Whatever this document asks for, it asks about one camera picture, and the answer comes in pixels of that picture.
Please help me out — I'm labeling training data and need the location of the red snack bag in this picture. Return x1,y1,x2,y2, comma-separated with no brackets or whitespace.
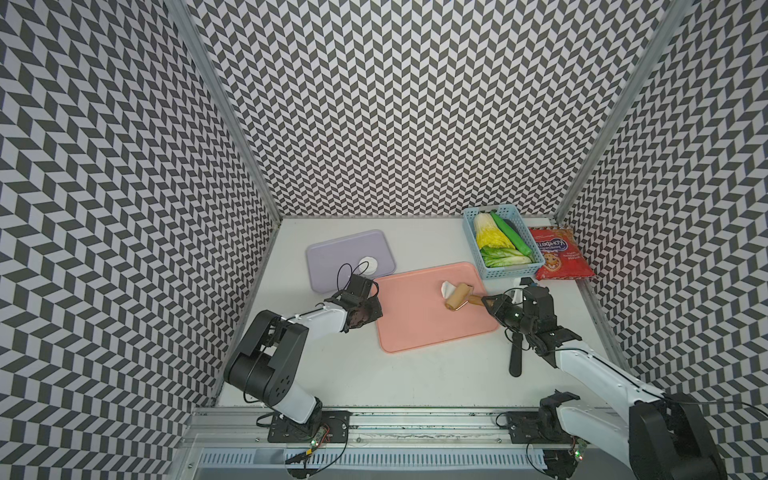
531,228,595,280

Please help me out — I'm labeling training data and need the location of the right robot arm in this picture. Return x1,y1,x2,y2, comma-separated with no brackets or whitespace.
474,284,727,479

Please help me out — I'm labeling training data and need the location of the lavender tray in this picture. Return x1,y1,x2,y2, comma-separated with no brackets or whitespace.
305,229,396,294

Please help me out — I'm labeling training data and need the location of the round white dough disc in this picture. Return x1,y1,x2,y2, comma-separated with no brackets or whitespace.
356,256,378,275

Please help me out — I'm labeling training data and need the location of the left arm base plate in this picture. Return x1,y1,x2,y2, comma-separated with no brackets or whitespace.
267,410,351,444

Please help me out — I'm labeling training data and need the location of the white dough piece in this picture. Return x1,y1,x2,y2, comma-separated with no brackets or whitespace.
441,281,456,299

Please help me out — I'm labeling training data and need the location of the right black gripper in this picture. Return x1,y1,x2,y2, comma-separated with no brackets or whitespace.
482,294,535,336

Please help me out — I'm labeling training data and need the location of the yellow napa cabbage toy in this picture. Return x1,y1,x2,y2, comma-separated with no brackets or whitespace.
473,212,515,250

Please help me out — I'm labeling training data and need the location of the pink tray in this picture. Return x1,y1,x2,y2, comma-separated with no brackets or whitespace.
375,262,499,354

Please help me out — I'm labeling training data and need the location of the green lettuce leaf toy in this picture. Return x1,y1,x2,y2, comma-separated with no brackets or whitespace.
479,246,532,268

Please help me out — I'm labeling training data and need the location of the black handled scraper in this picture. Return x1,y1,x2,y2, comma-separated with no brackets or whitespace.
509,332,524,378

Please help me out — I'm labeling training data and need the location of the wooden dough roller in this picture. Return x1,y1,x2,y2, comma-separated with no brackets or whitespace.
444,283,483,311

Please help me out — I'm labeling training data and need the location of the light blue plastic basket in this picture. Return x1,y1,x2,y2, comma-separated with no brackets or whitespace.
462,204,544,279

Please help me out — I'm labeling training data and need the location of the green cucumber toy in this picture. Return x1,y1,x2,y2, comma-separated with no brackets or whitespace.
490,212,533,259

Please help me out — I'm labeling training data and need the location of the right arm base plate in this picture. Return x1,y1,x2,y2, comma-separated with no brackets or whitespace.
500,411,577,446

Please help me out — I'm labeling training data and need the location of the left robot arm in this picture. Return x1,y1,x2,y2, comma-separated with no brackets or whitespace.
224,274,383,436

